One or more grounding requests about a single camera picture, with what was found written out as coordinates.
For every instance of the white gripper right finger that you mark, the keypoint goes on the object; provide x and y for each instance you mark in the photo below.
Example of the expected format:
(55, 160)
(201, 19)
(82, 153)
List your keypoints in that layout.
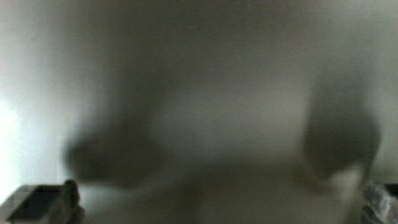
(380, 203)

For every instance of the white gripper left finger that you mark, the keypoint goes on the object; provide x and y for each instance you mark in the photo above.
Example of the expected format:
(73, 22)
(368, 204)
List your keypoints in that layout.
(43, 204)

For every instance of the white cabinet body box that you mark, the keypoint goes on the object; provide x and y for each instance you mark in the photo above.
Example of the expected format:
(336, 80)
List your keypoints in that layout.
(208, 105)

